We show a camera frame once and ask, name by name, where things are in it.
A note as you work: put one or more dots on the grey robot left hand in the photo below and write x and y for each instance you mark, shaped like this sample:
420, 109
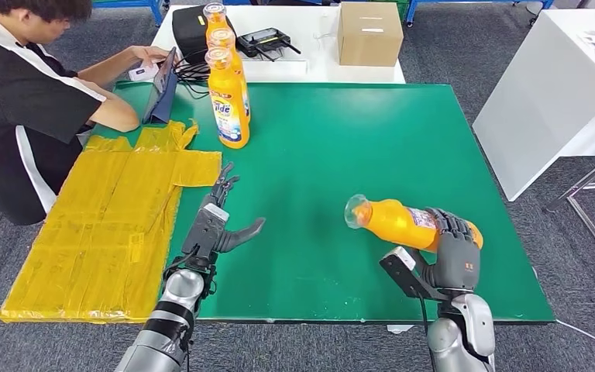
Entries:
223, 187

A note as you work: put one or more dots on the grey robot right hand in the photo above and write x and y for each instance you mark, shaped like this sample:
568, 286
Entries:
456, 262

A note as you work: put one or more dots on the orange detergent bottle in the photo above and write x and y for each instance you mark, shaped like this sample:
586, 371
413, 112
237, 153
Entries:
228, 123
395, 223
214, 15
223, 37

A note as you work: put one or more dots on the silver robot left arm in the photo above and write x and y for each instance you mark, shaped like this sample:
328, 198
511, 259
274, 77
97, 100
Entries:
174, 308

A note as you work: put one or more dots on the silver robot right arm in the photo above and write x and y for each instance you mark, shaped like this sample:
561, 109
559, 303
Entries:
461, 334

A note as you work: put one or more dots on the tablet in blue case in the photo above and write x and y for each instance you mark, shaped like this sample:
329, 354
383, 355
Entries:
164, 100

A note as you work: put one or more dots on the green table mat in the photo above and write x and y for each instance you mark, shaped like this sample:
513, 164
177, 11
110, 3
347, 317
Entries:
328, 143

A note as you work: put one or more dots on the flat white box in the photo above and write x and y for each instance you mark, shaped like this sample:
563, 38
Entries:
277, 68

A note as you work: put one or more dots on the black remote controller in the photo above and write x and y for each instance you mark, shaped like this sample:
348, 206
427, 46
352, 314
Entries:
262, 41

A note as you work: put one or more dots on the yellow taped cardboard sheet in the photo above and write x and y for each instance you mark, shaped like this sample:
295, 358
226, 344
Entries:
82, 246

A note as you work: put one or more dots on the black zipped carry case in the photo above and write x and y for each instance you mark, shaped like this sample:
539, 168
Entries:
189, 32

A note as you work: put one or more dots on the white side table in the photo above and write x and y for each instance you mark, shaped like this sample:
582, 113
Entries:
544, 102

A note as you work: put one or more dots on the brown cardboard box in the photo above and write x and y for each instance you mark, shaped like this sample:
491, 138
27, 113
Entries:
369, 42

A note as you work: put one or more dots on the person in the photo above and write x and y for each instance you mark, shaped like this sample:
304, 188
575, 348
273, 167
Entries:
20, 102

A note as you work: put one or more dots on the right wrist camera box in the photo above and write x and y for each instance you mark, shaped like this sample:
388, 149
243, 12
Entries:
405, 272

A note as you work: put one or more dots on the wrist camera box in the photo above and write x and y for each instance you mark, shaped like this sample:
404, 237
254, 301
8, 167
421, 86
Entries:
202, 236
405, 272

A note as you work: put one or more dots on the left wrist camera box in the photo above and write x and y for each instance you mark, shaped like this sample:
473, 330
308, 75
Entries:
202, 236

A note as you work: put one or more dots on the grey metal table frame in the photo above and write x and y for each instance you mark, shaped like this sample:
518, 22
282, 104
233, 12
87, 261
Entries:
585, 179

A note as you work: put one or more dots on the blue metal frame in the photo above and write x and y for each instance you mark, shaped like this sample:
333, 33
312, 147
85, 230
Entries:
128, 3

